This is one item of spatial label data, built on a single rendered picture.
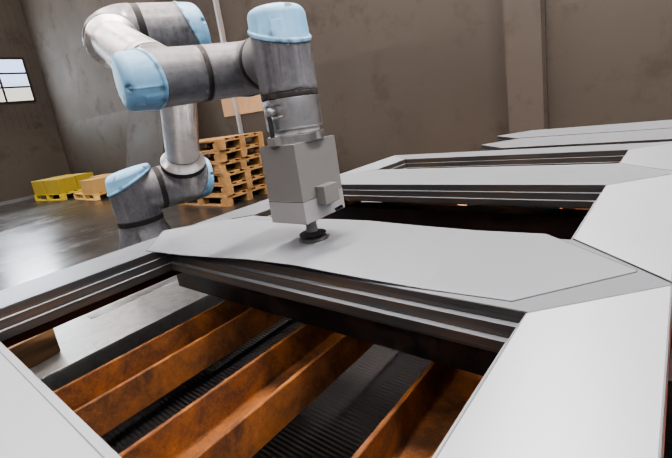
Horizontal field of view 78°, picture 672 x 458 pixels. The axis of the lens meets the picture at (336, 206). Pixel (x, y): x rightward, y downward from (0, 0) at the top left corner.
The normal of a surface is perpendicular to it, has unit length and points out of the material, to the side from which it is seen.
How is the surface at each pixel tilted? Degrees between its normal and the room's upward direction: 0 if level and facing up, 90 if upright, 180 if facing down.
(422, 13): 90
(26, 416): 0
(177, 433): 90
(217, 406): 90
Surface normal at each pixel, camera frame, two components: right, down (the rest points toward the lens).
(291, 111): 0.07, 0.22
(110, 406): 0.77, 0.04
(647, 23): -0.58, 0.27
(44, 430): -0.15, -0.96
